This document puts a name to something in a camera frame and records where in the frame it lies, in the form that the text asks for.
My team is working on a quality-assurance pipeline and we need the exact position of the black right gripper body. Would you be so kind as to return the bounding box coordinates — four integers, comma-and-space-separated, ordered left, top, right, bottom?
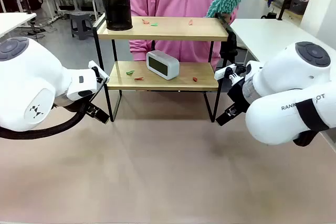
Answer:
227, 83, 250, 113

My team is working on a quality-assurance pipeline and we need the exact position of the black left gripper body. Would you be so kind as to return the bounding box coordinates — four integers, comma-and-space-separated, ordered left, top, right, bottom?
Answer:
81, 102, 97, 116

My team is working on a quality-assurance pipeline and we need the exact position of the large white table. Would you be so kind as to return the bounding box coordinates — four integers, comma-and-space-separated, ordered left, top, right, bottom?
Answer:
229, 18, 336, 63

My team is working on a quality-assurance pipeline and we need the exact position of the white digital alarm clock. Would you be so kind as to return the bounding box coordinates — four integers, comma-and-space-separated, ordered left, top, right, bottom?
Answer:
146, 49, 181, 80

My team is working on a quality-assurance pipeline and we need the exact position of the grey plastic stool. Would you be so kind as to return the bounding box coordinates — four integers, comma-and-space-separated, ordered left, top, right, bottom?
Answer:
69, 11, 95, 41

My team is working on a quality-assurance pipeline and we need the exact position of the black mesh pen holder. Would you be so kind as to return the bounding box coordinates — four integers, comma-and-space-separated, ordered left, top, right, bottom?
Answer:
100, 0, 133, 32

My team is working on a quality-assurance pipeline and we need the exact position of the grey storage crate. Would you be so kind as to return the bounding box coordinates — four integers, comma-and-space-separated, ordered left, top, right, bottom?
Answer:
288, 0, 309, 15

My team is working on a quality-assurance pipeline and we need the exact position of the white side table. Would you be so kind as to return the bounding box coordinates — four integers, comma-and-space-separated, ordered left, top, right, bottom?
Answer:
0, 13, 37, 38

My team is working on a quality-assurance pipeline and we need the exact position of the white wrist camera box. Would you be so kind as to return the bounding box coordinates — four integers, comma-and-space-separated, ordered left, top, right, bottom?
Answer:
214, 63, 238, 81
88, 60, 110, 83

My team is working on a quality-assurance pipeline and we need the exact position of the black braided cable sleeve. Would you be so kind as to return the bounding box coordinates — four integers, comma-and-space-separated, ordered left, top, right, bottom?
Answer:
0, 100, 89, 141

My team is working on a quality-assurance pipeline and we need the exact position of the black velcro strap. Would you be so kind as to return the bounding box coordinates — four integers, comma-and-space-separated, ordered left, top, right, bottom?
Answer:
296, 97, 331, 133

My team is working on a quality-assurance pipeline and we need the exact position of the two-tier wooden shelf black frame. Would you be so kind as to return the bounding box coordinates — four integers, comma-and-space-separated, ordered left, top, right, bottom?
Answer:
92, 15, 229, 123

